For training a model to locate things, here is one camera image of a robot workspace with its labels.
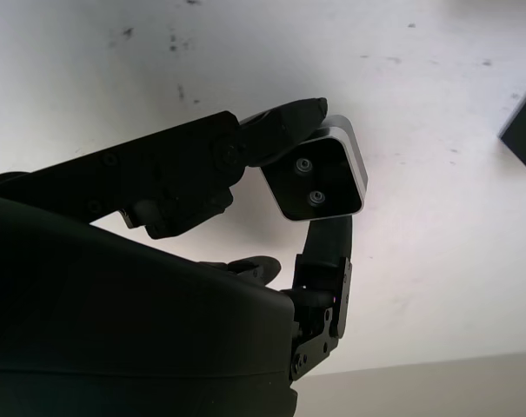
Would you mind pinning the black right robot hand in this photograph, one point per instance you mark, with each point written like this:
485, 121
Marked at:
115, 313

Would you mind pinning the black camera box base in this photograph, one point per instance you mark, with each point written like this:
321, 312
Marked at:
525, 139

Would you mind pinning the small silver depth camera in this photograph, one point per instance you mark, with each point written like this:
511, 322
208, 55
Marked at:
323, 174

